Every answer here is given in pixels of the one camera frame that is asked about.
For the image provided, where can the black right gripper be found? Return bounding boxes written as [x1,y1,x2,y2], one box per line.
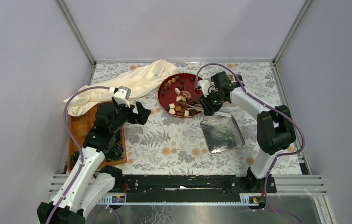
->
[198,89,226,117]

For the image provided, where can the black paper cup liners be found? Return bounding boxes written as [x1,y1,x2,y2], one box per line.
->
[69,131,127,168]

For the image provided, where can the pink tin with white dividers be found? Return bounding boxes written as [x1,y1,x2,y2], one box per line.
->
[210,74,245,109]

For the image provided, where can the silver metal tongs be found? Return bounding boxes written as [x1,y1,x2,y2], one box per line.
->
[178,98,203,112]

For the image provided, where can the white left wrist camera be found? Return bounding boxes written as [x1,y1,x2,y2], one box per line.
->
[109,86,131,108]

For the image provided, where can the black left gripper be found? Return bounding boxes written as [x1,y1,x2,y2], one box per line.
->
[110,97,152,134]

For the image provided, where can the floral table mat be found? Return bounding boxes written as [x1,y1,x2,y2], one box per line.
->
[120,62,282,175]

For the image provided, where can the wooden compartment tray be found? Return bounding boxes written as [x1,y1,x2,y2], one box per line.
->
[65,105,127,173]

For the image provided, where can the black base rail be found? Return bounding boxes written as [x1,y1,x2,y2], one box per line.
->
[112,175,277,203]

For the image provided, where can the cream cloth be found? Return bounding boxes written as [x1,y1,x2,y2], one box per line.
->
[67,59,177,117]

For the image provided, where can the red round tray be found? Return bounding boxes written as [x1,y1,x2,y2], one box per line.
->
[157,73,203,118]

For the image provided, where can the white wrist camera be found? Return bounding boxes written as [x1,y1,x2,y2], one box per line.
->
[109,86,131,108]
[195,79,211,98]

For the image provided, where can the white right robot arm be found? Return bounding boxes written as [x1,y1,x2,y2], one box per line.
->
[196,72,296,192]

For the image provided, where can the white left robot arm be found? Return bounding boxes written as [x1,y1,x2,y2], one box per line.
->
[37,101,151,224]

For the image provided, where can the silver tin lid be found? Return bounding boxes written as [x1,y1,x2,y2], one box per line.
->
[200,116,245,154]

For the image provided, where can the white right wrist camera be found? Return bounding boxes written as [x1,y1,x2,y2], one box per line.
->
[195,79,211,98]

